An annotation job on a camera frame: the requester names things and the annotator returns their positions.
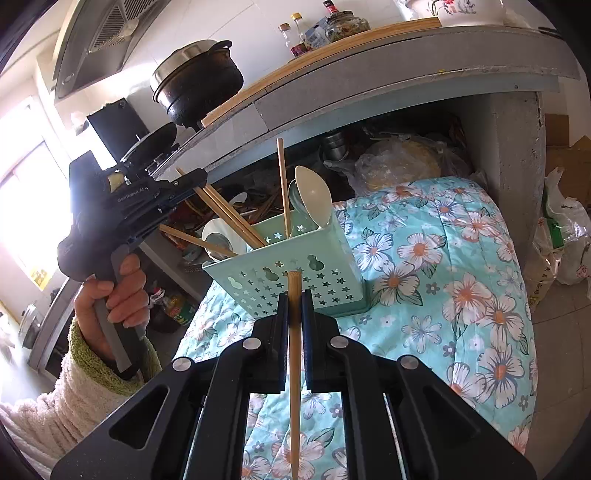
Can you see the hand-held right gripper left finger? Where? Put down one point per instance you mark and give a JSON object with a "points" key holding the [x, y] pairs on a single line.
{"points": [[281, 350]]}

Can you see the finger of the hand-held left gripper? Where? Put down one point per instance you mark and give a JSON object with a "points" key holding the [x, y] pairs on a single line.
{"points": [[184, 179], [159, 220]]}

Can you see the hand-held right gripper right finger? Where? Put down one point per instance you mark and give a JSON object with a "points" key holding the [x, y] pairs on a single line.
{"points": [[318, 350]]}

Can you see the wooden chopstick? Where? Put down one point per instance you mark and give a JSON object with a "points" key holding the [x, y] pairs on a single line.
{"points": [[294, 415], [240, 221], [226, 218], [198, 241], [282, 184]]}

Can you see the white shell-shaped spoon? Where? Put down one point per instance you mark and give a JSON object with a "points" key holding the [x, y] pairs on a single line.
{"points": [[214, 230]]}

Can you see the green star-cutout utensil holder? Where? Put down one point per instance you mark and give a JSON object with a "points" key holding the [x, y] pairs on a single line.
{"points": [[332, 258]]}

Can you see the metal spoon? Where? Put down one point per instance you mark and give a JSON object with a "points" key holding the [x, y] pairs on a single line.
{"points": [[294, 196]]}

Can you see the white plastic soup spoon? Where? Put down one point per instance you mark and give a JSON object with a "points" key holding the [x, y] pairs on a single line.
{"points": [[314, 189]]}

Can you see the person's left forearm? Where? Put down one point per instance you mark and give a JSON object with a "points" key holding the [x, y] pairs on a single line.
{"points": [[55, 406]]}

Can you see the person's left hand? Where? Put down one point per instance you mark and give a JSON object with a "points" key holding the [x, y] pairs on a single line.
{"points": [[127, 295]]}

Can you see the black wok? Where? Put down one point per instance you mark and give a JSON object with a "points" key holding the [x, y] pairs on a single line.
{"points": [[152, 141]]}

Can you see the black box appliance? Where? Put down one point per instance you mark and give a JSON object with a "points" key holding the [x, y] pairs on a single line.
{"points": [[115, 122]]}

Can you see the cooking oil bottle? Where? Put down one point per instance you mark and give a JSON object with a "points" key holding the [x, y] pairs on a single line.
{"points": [[178, 309]]}

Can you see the black pot with steel lid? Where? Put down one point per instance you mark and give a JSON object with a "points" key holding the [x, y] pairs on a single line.
{"points": [[198, 87]]}

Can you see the floral teal quilted blanket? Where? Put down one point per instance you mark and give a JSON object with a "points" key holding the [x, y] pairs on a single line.
{"points": [[461, 300]]}

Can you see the steel range hood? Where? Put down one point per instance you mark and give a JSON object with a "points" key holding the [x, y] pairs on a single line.
{"points": [[92, 46]]}

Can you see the small bottle with red liquid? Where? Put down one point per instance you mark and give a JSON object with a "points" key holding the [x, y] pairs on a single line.
{"points": [[285, 37]]}

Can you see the wooden cutting board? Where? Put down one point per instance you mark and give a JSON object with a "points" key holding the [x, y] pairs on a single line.
{"points": [[323, 50]]}

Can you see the yellow-capped bottle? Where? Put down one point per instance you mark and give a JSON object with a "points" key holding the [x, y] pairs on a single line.
{"points": [[300, 27]]}

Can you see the blue packet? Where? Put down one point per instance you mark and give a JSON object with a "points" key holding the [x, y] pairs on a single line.
{"points": [[316, 37]]}

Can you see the grey concrete kitchen counter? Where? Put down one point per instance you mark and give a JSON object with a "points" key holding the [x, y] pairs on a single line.
{"points": [[369, 92]]}

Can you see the clear plastic bag with food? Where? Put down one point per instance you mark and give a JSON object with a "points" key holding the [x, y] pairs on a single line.
{"points": [[401, 161]]}

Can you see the glass jar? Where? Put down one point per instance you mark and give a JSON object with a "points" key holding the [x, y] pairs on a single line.
{"points": [[346, 27]]}

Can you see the red-capped dark bottle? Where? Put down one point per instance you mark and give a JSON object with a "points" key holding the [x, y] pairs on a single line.
{"points": [[330, 8]]}

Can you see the white and green plastic bag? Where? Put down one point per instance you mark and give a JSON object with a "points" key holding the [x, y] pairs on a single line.
{"points": [[563, 230]]}

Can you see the cardboard box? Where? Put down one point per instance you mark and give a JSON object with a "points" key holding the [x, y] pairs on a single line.
{"points": [[572, 157]]}

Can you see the white floral enamel basin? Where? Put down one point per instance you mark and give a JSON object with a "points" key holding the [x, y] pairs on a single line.
{"points": [[461, 11]]}

